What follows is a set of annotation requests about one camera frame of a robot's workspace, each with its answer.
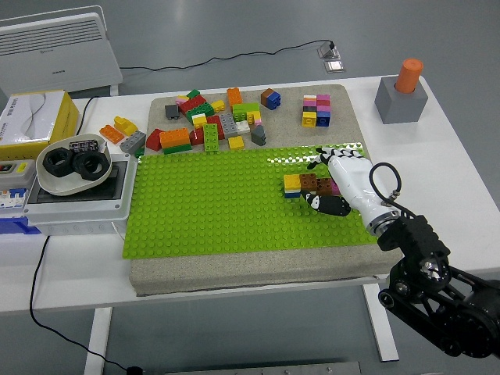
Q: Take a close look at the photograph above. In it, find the small black circuit board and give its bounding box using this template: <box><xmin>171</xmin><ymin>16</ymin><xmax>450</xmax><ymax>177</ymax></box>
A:
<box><xmin>69</xmin><ymin>139</ymin><xmax>98</xmax><ymax>154</ymax></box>

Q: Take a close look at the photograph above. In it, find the grey metal plate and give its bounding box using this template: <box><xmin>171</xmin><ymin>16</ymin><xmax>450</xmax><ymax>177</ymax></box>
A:
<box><xmin>163</xmin><ymin>360</ymin><xmax>363</xmax><ymax>375</ymax></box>

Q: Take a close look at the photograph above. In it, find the long orange toy brick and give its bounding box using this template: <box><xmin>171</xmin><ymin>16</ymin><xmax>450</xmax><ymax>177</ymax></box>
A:
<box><xmin>159</xmin><ymin>127</ymin><xmax>191</xmax><ymax>149</ymax></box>

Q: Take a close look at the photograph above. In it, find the white bowl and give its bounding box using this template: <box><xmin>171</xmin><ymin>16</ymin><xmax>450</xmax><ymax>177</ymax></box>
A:
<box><xmin>35</xmin><ymin>133</ymin><xmax>114</xmax><ymax>197</ymax></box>

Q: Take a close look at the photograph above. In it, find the long red toy brick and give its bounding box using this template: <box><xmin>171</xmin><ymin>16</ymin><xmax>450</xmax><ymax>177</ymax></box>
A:
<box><xmin>178</xmin><ymin>95</ymin><xmax>209</xmax><ymax>115</ymax></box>

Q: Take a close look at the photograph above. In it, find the green studded baseplate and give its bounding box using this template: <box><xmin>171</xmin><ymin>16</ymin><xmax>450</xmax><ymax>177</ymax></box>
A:
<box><xmin>121</xmin><ymin>142</ymin><xmax>391</xmax><ymax>260</ymax></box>

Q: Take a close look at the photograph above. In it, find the grey electrical enclosure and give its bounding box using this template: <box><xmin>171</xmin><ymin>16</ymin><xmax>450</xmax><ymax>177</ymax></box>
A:
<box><xmin>23</xmin><ymin>153</ymin><xmax>138</xmax><ymax>237</ymax></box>

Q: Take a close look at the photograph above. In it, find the long lime toy brick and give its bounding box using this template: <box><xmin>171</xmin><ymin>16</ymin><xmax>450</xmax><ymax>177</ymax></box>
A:
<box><xmin>232</xmin><ymin>102</ymin><xmax>261</xmax><ymax>116</ymax></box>

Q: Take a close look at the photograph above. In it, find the white panel heater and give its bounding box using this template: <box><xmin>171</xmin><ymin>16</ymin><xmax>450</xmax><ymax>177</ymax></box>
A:
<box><xmin>0</xmin><ymin>5</ymin><xmax>124</xmax><ymax>97</ymax></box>

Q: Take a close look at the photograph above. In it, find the orange cylinder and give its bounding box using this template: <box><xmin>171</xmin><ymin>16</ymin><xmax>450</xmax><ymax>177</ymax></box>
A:
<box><xmin>396</xmin><ymin>58</ymin><xmax>424</xmax><ymax>94</ymax></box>

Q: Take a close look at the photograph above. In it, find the yellow tissue box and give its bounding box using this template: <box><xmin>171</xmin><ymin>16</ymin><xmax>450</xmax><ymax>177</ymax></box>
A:
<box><xmin>0</xmin><ymin>89</ymin><xmax>81</xmax><ymax>161</ymax></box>

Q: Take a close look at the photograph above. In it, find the long green flat brick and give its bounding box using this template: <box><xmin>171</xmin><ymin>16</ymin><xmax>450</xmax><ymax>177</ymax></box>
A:
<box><xmin>162</xmin><ymin>143</ymin><xmax>194</xmax><ymax>155</ymax></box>

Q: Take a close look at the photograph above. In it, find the grey-brown foam mat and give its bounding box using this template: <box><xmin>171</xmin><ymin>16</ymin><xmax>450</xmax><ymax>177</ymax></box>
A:
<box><xmin>127</xmin><ymin>84</ymin><xmax>405</xmax><ymax>298</ymax></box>

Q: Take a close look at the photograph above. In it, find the grey cube holder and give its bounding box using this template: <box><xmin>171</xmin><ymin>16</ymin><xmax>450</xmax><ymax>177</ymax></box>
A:
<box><xmin>373</xmin><ymin>76</ymin><xmax>430</xmax><ymax>125</ymax></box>

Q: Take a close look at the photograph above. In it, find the light grey toy brick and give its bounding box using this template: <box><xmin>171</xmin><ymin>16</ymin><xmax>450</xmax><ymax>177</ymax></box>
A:
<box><xmin>218</xmin><ymin>112</ymin><xmax>240</xmax><ymax>138</ymax></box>
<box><xmin>119</xmin><ymin>130</ymin><xmax>148</xmax><ymax>154</ymax></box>

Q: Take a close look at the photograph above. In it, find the large black nut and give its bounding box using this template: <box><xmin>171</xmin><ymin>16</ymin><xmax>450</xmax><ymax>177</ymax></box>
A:
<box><xmin>72</xmin><ymin>151</ymin><xmax>109</xmax><ymax>181</ymax></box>
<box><xmin>41</xmin><ymin>147</ymin><xmax>76</xmax><ymax>179</ymax></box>

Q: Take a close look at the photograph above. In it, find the long green toy brick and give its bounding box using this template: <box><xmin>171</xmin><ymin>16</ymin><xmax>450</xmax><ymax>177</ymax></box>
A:
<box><xmin>185</xmin><ymin>103</ymin><xmax>216</xmax><ymax>123</ymax></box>

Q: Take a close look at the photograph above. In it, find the black floor cable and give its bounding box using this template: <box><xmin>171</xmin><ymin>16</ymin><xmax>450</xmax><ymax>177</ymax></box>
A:
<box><xmin>119</xmin><ymin>38</ymin><xmax>337</xmax><ymax>72</ymax></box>

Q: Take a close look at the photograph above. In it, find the silver floor socket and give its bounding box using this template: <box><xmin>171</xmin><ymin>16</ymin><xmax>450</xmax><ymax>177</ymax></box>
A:
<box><xmin>316</xmin><ymin>41</ymin><xmax>343</xmax><ymax>60</ymax></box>

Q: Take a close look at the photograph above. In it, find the silver floor plate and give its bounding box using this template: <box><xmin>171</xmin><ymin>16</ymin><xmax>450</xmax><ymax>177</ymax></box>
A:
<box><xmin>323</xmin><ymin>59</ymin><xmax>348</xmax><ymax>74</ymax></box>

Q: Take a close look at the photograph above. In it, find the dark grey slope brick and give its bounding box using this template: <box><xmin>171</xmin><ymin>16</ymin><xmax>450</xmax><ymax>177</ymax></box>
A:
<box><xmin>251</xmin><ymin>124</ymin><xmax>268</xmax><ymax>148</ymax></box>

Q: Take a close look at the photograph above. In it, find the green flat toy plate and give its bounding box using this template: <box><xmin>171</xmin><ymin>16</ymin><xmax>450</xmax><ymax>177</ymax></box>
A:
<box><xmin>202</xmin><ymin>123</ymin><xmax>221</xmax><ymax>152</ymax></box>

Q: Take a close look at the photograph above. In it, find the white table leg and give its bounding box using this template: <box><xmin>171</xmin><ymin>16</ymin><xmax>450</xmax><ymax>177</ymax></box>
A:
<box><xmin>84</xmin><ymin>306</ymin><xmax>114</xmax><ymax>375</ymax></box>
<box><xmin>362</xmin><ymin>284</ymin><xmax>400</xmax><ymax>363</ymax></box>

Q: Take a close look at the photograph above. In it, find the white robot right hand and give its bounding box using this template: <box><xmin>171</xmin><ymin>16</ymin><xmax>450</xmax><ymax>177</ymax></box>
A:
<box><xmin>304</xmin><ymin>145</ymin><xmax>399</xmax><ymax>230</ymax></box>

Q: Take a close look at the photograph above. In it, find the red slope brick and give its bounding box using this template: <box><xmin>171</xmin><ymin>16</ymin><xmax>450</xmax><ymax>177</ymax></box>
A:
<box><xmin>145</xmin><ymin>128</ymin><xmax>165</xmax><ymax>152</ymax></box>

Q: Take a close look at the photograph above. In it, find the circuit breaker unit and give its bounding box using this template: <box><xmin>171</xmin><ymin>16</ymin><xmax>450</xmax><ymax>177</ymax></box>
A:
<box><xmin>0</xmin><ymin>159</ymin><xmax>38</xmax><ymax>210</ymax></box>

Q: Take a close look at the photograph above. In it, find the black power cord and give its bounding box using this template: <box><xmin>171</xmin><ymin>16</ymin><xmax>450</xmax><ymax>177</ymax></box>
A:
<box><xmin>29</xmin><ymin>95</ymin><xmax>144</xmax><ymax>375</ymax></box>

